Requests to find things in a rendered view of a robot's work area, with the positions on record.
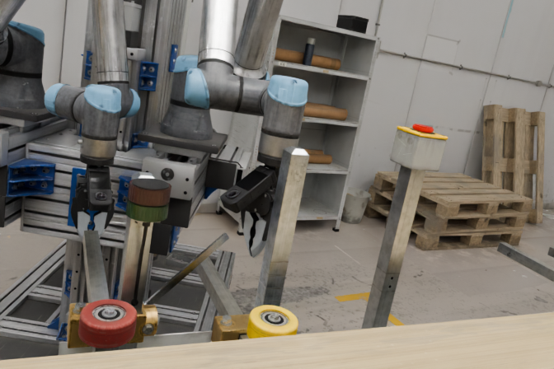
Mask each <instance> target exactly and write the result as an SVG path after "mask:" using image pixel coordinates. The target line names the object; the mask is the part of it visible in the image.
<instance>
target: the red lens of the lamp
mask: <svg viewBox="0 0 554 369"><path fill-rule="evenodd" d="M131 182H132V180H131V181H130V182H129V191H128V199H129V200H130V201H132V202H134V203H138V204H142V205H148V206H160V205H164V204H167V203H169V202H170V196H171V185H170V184H169V183H168V184H169V188H168V189H164V190H148V189H140V188H138V187H135V186H134V185H132V183H131Z"/></svg>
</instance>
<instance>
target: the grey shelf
mask: <svg viewBox="0 0 554 369"><path fill-rule="evenodd" d="M308 38H313V39H316V40H315V47H314V52H313V54H315V55H320V56H324V57H329V58H337V59H339V60H340V62H341V65H340V68H339V70H333V69H328V68H319V67H314V66H308V65H302V64H299V63H291V62H285V61H280V60H276V59H275V52H276V48H281V49H289V50H293V51H298V52H303V53H304V52H305V47H306V43H307V40H308ZM340 38H341V39H340ZM380 39H381V37H377V36H373V35H366V34H363V33H359V32H355V31H352V30H345V29H341V28H338V27H334V26H327V25H323V24H320V23H316V22H312V21H305V20H302V19H298V18H294V17H291V16H284V15H280V14H279V17H278V20H277V22H276V26H275V30H274V33H273V35H272V38H271V42H270V46H269V48H268V51H267V54H266V56H265V61H264V64H265V65H266V68H267V72H268V73H269V74H270V79H271V77H272V76H274V75H280V76H286V77H295V78H298V79H302V80H304V81H306V82H307V83H308V94H307V98H308V100H307V102H311V103H318V104H324V105H327V103H328V105H332V106H335V107H336V108H341V109H347V111H348V115H347V118H346V120H336V119H323V118H315V117H307V116H303V122H302V126H301V130H300V134H299V140H298V147H301V148H302V149H313V150H323V154H327V155H331V156H332V163H331V164H314V163H308V168H307V172H306V176H305V181H304V185H303V192H302V197H301V201H300V205H299V210H298V217H297V220H333V219H336V220H337V222H336V227H333V228H332V230H333V231H339V230H340V229H339V226H340V220H341V216H342V212H343V207H344V204H345V197H346V193H347V189H348V185H349V181H350V174H351V171H352V166H353V163H354V156H355V152H356V148H357V144H358V140H359V133H360V129H361V125H362V122H363V117H364V111H365V106H366V103H367V99H368V95H369V88H370V84H371V80H372V76H373V70H374V65H375V62H376V57H377V53H378V46H379V43H380ZM346 41H347V42H346ZM339 46H340V47H339ZM338 50H339V51H338ZM337 54H338V55H337ZM342 54H343V55H342ZM272 56H273V57H272ZM333 75H334V76H333ZM332 78H333V80H332ZM337 79H338V80H337ZM331 83H332V84H331ZM330 91H331V92H330ZM366 94H367V95H366ZM329 95H330V96H329ZM328 99H329V100H328ZM332 103H333V104H332ZM262 121H263V116H257V115H251V114H241V113H237V112H232V119H231V124H230V130H229V135H228V145H229V146H234V147H242V148H243V151H244V152H251V159H250V164H249V169H248V172H247V175H248V174H249V173H251V172H252V171H253V170H254V169H255V168H257V167H258V166H259V165H261V166H264V165H265V164H264V163H261V162H259V161H257V156H258V146H259V141H260V136H261V126H262ZM323 124H324V125H323ZM329 126H330V127H329ZM328 130H329V131H328ZM320 139H321V141H320ZM319 143H320V145H319ZM318 148H319V149H318ZM324 150H325V151H324ZM313 173H314V174H313ZM312 177H313V178H312ZM318 178H319V179H318ZM311 185H312V186H311ZM310 189H311V190H310ZM226 191H227V190H224V189H221V190H220V192H219V197H218V206H217V210H216V213H217V214H218V215H222V213H223V212H222V211H221V208H223V209H224V210H225V211H226V212H227V213H229V214H230V215H231V216H232V217H233V218H234V219H235V220H236V221H237V222H239V225H238V230H237V234H238V235H239V236H244V233H243V229H242V219H241V212H239V213H234V212H232V211H230V210H228V209H226V208H225V207H224V206H223V204H222V201H221V199H220V196H221V195H222V194H224V193H225V192H226ZM309 193H310V194H309ZM313 195H314V196H313ZM239 220H240V221H239Z"/></svg>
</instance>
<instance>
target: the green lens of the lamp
mask: <svg viewBox="0 0 554 369"><path fill-rule="evenodd" d="M168 208H169V203H168V204H167V205H165V206H162V207H157V208H150V207H143V206H139V205H136V204H134V203H131V202H130V201H129V199H127V205H126V215H127V217H130V218H132V219H134V220H136V221H141V222H160V221H163V220H165V219H167V214H168Z"/></svg>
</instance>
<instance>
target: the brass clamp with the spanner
mask: <svg viewBox="0 0 554 369"><path fill-rule="evenodd" d="M75 305H76V303H72V304H70V305H69V312H68V328H67V338H68V348H83V347H91V346H89V345H87V344H85V343H84V342H83V341H82V340H81V339H80V338H79V335H78V328H79V320H80V315H77V314H74V313H73V309H74V308H75ZM156 332H157V308H156V306H155V305H146V306H144V305H143V306H142V313H139V314H137V322H136V328H135V334H134V336H133V338H132V339H131V340H130V341H129V342H128V343H142V342H143V338H144V336H154V335H155V334H156Z"/></svg>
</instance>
